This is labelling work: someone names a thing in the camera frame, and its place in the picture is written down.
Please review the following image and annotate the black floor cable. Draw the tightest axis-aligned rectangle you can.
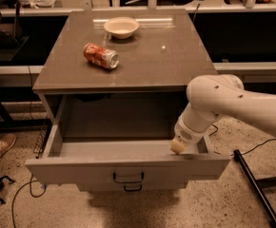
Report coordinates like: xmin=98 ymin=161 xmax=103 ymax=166
xmin=10 ymin=174 xmax=48 ymax=228
xmin=207 ymin=123 xmax=276 ymax=157

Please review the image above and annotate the red soda can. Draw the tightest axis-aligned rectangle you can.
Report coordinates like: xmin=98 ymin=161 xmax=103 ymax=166
xmin=83 ymin=43 xmax=119 ymax=69

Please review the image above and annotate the white paper bowl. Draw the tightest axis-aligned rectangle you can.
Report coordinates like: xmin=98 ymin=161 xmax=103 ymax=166
xmin=104 ymin=17 xmax=139 ymax=39

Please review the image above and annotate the black floor cable left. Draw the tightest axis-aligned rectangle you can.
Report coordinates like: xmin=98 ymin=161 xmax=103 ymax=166
xmin=10 ymin=174 xmax=48 ymax=228

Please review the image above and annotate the dark handbag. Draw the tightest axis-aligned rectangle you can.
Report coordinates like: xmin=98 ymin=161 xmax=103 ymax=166
xmin=0 ymin=0 xmax=30 ymax=62

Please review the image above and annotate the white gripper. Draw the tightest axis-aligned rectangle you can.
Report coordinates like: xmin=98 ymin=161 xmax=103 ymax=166
xmin=170 ymin=117 xmax=204 ymax=154

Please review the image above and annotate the brown shoe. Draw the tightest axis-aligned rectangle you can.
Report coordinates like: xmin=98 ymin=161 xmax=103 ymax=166
xmin=0 ymin=133 xmax=17 ymax=171

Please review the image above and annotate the grey drawer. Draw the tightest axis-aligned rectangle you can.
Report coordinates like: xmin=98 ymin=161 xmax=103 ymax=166
xmin=25 ymin=93 xmax=231 ymax=186
xmin=77 ymin=182 xmax=187 ymax=192

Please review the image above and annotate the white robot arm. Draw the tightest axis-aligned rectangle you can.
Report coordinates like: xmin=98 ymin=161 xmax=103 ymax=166
xmin=170 ymin=75 xmax=276 ymax=154

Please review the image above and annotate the grey top drawer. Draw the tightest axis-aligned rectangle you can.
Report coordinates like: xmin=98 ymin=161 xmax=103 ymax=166
xmin=25 ymin=93 xmax=231 ymax=186

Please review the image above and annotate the grey bottom drawer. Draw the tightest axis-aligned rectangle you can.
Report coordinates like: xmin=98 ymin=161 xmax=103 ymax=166
xmin=77 ymin=182 xmax=187 ymax=192

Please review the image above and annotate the black floor cable right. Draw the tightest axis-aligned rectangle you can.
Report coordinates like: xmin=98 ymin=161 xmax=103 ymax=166
xmin=207 ymin=123 xmax=276 ymax=157

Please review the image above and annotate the grey drawer cabinet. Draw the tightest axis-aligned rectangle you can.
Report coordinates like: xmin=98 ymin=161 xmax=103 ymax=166
xmin=31 ymin=9 xmax=224 ymax=193

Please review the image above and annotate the black metal table leg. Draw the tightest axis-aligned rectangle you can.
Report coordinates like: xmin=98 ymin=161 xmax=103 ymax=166
xmin=233 ymin=150 xmax=276 ymax=228

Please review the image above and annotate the black wire basket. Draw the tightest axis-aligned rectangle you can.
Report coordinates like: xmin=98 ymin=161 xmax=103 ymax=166
xmin=33 ymin=125 xmax=51 ymax=159

